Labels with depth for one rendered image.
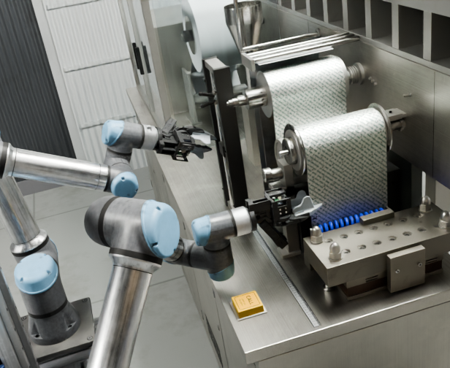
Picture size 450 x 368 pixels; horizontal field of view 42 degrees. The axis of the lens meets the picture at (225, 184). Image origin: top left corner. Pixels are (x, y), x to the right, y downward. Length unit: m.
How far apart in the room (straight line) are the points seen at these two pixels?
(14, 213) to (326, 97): 0.98
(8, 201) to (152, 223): 0.65
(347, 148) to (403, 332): 0.51
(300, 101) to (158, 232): 0.73
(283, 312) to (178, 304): 1.62
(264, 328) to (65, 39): 3.29
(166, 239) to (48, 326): 0.65
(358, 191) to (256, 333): 0.49
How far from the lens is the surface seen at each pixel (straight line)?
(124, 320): 1.23
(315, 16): 2.21
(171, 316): 3.09
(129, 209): 1.24
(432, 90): 1.57
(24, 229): 1.80
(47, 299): 1.74
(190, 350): 2.87
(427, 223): 1.67
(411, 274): 1.61
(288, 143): 1.57
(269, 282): 1.68
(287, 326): 1.53
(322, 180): 1.61
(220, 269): 1.59
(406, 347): 1.70
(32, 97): 4.60
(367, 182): 1.67
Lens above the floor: 1.91
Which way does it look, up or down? 27 degrees down
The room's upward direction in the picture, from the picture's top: 9 degrees counter-clockwise
